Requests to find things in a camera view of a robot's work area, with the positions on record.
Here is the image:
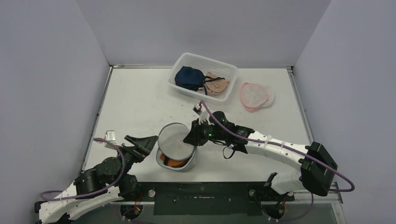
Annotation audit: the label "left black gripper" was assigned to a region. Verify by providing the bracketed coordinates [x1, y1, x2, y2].
[114, 135, 159, 186]

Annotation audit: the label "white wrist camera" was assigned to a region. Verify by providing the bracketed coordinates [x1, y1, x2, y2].
[104, 130, 116, 142]
[193, 103, 210, 125]

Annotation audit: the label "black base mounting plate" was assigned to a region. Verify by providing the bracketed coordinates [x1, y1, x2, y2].
[117, 182, 295, 216]

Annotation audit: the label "orange bra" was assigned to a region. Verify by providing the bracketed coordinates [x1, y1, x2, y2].
[160, 154, 189, 168]

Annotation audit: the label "white perforated plastic basket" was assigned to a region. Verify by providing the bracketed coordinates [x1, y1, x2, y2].
[167, 53, 239, 105]

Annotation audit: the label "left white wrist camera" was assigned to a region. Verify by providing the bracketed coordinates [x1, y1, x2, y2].
[104, 130, 116, 142]

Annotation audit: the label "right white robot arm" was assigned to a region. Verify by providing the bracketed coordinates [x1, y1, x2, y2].
[183, 111, 338, 200]

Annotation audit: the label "blue-trimmed mesh laundry bag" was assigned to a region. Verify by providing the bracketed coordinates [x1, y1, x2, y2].
[156, 122, 197, 172]

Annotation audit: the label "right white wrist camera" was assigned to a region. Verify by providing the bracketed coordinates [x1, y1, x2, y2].
[193, 103, 210, 125]

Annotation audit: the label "navy blue bra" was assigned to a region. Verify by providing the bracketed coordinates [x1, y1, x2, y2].
[174, 66, 224, 95]

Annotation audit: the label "pink-trimmed mesh laundry bag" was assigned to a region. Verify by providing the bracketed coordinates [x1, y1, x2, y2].
[239, 83, 275, 112]

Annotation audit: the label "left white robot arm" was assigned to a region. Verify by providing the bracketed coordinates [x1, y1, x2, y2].
[35, 135, 158, 224]

